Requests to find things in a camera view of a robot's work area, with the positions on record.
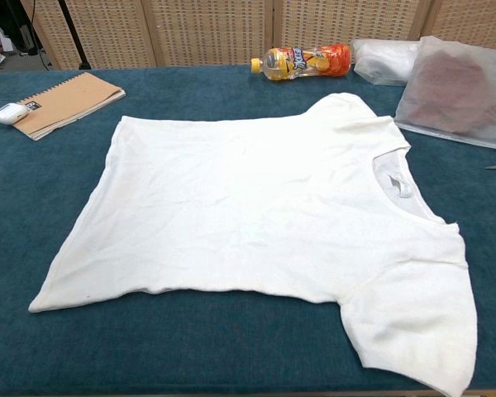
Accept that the white t-shirt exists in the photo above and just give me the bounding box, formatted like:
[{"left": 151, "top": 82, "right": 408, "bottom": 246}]
[{"left": 27, "top": 93, "right": 479, "bottom": 395}]

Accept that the blue table cover cloth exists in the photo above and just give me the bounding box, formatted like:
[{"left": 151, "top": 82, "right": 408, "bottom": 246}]
[{"left": 0, "top": 64, "right": 496, "bottom": 394}]

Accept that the orange juice plastic bottle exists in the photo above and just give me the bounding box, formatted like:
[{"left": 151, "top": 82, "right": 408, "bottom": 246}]
[{"left": 250, "top": 42, "right": 353, "bottom": 82}]

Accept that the woven folding screen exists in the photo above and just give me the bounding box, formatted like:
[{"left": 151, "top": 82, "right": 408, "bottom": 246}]
[{"left": 20, "top": 0, "right": 496, "bottom": 70}]

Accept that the white cloth in clear bag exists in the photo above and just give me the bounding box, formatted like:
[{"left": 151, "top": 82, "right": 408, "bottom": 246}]
[{"left": 351, "top": 38, "right": 422, "bottom": 87}]

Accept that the brown spiral notebook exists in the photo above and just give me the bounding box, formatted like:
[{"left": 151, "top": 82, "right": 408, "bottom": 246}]
[{"left": 15, "top": 71, "right": 126, "bottom": 142}]

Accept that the frosted zip bag red cloth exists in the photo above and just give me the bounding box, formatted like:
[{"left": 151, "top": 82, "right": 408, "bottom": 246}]
[{"left": 393, "top": 36, "right": 496, "bottom": 153}]

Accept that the black tripod stand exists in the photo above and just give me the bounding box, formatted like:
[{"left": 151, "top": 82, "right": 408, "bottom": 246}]
[{"left": 57, "top": 0, "right": 93, "bottom": 70}]

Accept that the white earbuds case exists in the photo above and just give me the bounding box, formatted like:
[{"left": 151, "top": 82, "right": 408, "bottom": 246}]
[{"left": 0, "top": 103, "right": 29, "bottom": 125}]

